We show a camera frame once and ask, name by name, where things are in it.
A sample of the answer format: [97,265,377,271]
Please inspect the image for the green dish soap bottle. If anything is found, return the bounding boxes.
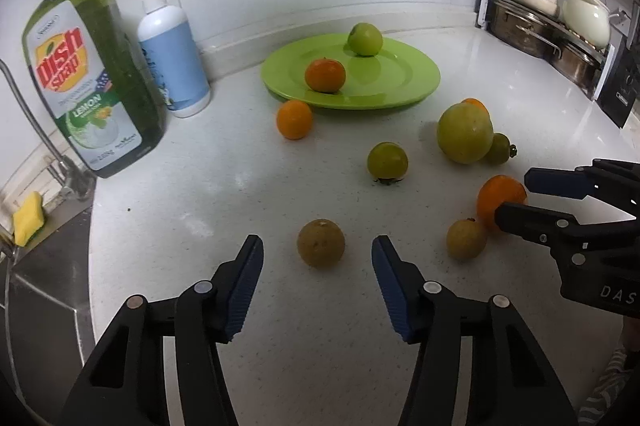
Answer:
[22,0,164,178]

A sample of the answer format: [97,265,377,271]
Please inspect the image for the steel sink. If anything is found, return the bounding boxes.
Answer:
[1,200,94,424]

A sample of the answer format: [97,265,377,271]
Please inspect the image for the green plate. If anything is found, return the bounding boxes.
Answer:
[260,33,440,111]

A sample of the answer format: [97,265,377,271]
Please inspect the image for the green apple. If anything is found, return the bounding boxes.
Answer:
[347,22,384,56]

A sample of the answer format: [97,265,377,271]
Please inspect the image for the white blue pump bottle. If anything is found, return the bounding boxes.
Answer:
[137,0,212,118]

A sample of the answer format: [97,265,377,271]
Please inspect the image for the orange tangerine on plate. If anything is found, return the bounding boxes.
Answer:
[304,58,346,94]

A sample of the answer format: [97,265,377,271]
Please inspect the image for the small brownish fruit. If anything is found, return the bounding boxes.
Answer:
[296,219,345,269]

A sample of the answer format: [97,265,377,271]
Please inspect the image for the small green round fruit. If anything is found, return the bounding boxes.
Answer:
[367,142,409,183]

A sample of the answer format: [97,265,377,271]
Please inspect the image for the small orange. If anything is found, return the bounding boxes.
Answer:
[461,98,490,117]

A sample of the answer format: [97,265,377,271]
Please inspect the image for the large yellow-green pear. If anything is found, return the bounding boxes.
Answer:
[436,102,494,165]

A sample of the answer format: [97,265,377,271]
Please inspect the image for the black appliance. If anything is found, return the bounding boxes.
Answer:
[597,39,639,128]

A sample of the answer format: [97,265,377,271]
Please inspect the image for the white ceramic pot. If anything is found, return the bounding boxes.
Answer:
[561,0,611,49]

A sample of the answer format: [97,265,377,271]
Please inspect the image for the stainless steel pot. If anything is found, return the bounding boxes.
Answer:
[486,0,562,59]

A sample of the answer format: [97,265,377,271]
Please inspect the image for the large orange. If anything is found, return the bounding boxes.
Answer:
[476,175,527,233]

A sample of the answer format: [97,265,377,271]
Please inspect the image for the yellow sponge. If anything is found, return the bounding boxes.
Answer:
[13,192,46,247]

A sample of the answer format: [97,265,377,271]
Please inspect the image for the small yellow-brown fruit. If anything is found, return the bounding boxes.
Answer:
[446,219,488,261]

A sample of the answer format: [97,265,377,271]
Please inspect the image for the small green fruit with stem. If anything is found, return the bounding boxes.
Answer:
[484,132,518,166]

